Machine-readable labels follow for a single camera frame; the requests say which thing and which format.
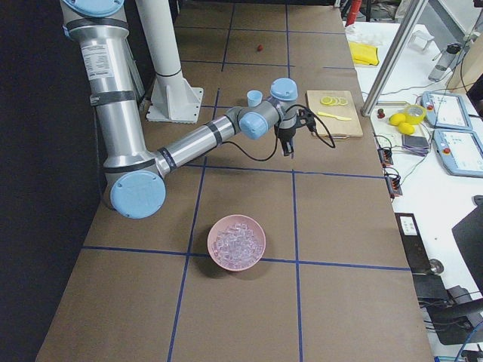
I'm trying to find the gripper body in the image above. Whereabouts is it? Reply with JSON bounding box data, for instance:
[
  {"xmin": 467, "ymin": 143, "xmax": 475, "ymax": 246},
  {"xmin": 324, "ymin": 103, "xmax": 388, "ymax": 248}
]
[{"xmin": 276, "ymin": 109, "xmax": 297, "ymax": 148}]

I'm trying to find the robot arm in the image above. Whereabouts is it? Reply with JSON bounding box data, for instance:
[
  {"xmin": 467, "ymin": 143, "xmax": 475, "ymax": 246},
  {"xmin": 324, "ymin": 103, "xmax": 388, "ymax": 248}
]
[{"xmin": 60, "ymin": 1, "xmax": 298, "ymax": 219}]

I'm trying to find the clear ice cubes pile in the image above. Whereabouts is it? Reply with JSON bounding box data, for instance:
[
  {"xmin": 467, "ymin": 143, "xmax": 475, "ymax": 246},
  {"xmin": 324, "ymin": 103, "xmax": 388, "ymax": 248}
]
[{"xmin": 211, "ymin": 222, "xmax": 265, "ymax": 270}]

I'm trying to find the wooden knife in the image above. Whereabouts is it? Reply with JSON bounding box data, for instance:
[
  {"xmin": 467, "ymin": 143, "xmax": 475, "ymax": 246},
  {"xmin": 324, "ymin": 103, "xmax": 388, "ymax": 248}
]
[{"xmin": 317, "ymin": 112, "xmax": 352, "ymax": 121}]

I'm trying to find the bamboo cutting board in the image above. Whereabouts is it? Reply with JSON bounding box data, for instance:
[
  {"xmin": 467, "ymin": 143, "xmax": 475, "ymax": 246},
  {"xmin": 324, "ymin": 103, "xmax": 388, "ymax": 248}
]
[{"xmin": 306, "ymin": 90, "xmax": 363, "ymax": 139}]

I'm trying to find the pink bowl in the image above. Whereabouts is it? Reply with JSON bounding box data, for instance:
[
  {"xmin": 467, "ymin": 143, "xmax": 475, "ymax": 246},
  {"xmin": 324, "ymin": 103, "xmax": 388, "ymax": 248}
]
[{"xmin": 207, "ymin": 214, "xmax": 266, "ymax": 272}]

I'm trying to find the whole lemon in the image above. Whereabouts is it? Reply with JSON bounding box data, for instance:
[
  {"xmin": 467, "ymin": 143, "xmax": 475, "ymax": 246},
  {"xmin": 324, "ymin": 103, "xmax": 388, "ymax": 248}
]
[
  {"xmin": 397, "ymin": 122, "xmax": 415, "ymax": 136},
  {"xmin": 389, "ymin": 113, "xmax": 406, "ymax": 127}
]

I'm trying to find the yellow cloth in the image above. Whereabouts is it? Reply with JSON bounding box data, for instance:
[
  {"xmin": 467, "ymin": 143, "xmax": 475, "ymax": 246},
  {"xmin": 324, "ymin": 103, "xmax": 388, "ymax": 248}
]
[{"xmin": 349, "ymin": 41, "xmax": 380, "ymax": 66}]

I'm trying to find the yellow tape roll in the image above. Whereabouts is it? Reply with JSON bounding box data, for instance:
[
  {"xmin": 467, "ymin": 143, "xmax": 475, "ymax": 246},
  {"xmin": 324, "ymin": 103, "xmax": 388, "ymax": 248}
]
[{"xmin": 403, "ymin": 104, "xmax": 426, "ymax": 125}]

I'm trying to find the dark notebook stack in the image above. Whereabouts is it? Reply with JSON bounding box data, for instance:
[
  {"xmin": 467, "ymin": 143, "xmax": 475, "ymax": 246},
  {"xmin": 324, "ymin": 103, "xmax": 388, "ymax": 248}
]
[{"xmin": 401, "ymin": 134, "xmax": 430, "ymax": 156}]

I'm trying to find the teach pendant far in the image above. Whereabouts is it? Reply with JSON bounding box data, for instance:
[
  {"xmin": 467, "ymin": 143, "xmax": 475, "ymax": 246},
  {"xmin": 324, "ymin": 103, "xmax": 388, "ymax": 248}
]
[{"xmin": 420, "ymin": 91, "xmax": 472, "ymax": 130}]

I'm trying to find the teach pendant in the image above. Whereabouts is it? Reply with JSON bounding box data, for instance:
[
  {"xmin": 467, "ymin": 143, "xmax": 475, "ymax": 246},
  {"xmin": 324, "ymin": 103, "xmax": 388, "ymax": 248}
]
[
  {"xmin": 433, "ymin": 128, "xmax": 482, "ymax": 178},
  {"xmin": 420, "ymin": 91, "xmax": 472, "ymax": 130}
]

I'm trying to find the teach pendant near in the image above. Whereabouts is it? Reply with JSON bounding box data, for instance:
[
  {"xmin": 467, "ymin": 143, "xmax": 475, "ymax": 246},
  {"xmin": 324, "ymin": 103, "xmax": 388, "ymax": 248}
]
[{"xmin": 433, "ymin": 128, "xmax": 482, "ymax": 178}]

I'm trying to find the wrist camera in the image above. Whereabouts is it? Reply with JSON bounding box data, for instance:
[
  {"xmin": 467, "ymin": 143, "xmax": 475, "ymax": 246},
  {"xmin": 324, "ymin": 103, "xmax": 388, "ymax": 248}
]
[{"xmin": 296, "ymin": 109, "xmax": 317, "ymax": 133}]

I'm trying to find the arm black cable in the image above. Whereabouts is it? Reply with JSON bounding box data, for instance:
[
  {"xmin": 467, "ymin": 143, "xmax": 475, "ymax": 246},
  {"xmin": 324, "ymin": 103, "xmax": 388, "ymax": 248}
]
[{"xmin": 220, "ymin": 103, "xmax": 337, "ymax": 161}]

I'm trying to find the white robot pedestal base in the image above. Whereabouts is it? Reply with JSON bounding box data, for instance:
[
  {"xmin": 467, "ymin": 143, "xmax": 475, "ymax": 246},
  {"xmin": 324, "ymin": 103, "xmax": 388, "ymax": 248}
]
[{"xmin": 136, "ymin": 0, "xmax": 204, "ymax": 124}]

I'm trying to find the aluminium frame post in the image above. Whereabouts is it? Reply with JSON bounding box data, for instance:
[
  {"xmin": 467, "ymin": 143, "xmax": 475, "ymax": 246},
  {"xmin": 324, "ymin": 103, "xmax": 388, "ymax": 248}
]
[{"xmin": 361, "ymin": 0, "xmax": 429, "ymax": 117}]

